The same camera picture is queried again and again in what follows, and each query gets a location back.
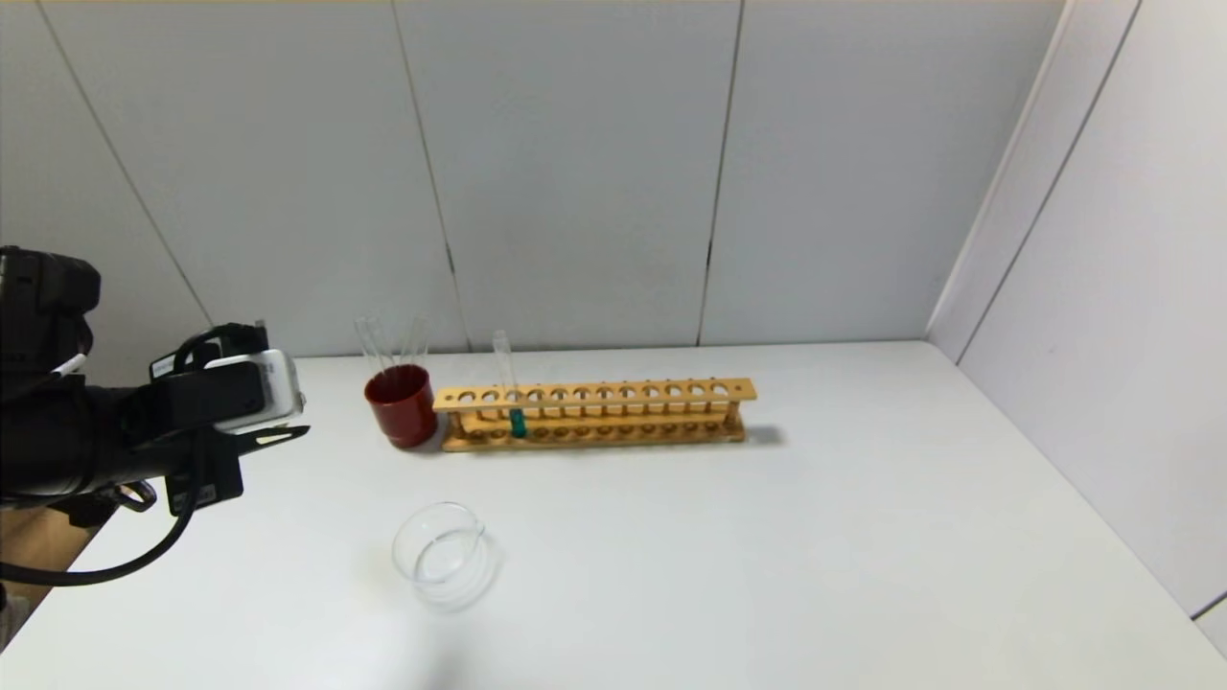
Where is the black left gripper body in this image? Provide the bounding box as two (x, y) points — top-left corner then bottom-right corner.
(90, 342), (244, 518)

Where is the blue-stained glass test tube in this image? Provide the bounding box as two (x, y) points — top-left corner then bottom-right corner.
(492, 330), (529, 441)

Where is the wooden test tube rack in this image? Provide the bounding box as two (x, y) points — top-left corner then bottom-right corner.
(432, 377), (758, 453)

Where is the red plastic cup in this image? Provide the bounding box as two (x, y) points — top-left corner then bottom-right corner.
(364, 364), (441, 450)

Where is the small clear glass beaker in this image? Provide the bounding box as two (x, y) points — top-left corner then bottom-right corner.
(390, 500), (502, 609)

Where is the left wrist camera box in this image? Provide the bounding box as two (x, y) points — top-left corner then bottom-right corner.
(150, 348), (306, 434)

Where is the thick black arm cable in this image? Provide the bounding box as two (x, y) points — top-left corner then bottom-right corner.
(0, 450), (208, 588)

